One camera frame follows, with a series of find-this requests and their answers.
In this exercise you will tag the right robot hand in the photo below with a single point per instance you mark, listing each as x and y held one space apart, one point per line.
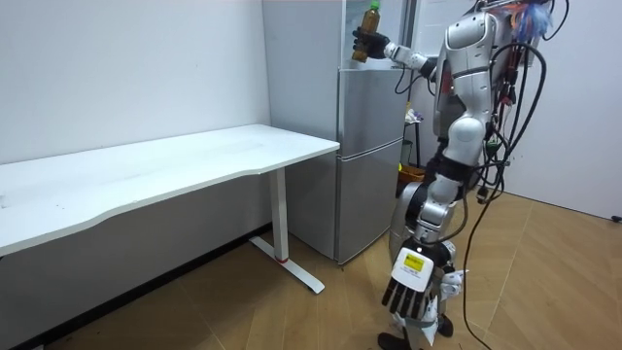
375 45

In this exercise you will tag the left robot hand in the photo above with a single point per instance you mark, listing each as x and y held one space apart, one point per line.
412 269

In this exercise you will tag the brown tea bottle green cap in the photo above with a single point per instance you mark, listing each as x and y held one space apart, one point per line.
369 22

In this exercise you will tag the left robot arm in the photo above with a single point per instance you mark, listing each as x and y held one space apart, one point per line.
464 136

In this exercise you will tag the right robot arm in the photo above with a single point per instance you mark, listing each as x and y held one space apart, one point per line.
410 57

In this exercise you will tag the white crumpled cloth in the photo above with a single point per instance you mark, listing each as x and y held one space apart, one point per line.
413 116

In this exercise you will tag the orange basket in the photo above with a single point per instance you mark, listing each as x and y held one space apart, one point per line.
412 173

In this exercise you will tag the grey fridge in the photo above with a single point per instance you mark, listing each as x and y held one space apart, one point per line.
364 185

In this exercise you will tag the white desk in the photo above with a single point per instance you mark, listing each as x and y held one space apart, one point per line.
146 170

